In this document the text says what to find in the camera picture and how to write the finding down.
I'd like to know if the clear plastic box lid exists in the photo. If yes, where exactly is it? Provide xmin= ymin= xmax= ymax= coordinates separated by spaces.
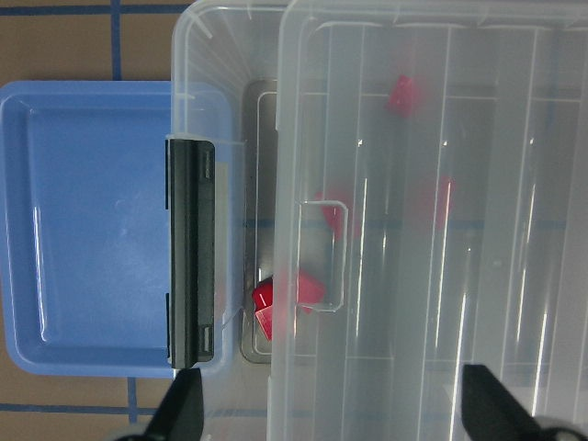
xmin=267 ymin=1 xmax=587 ymax=440

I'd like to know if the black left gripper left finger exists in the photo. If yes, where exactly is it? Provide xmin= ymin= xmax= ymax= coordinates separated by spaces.
xmin=142 ymin=368 xmax=204 ymax=441

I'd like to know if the red block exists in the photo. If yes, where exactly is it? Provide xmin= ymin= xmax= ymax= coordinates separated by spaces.
xmin=314 ymin=188 xmax=354 ymax=241
xmin=385 ymin=74 xmax=423 ymax=119
xmin=251 ymin=269 xmax=326 ymax=316
xmin=419 ymin=175 xmax=455 ymax=230

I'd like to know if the clear plastic storage box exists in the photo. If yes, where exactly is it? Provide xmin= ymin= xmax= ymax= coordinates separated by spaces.
xmin=172 ymin=1 xmax=294 ymax=440

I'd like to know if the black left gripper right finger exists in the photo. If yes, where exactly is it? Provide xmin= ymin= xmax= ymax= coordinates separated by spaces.
xmin=461 ymin=364 xmax=541 ymax=441

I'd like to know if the blue plastic tray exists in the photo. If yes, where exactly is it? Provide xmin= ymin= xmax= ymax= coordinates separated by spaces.
xmin=0 ymin=80 xmax=233 ymax=379

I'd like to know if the black box handle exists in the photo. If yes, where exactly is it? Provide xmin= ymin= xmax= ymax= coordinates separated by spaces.
xmin=165 ymin=139 xmax=215 ymax=369

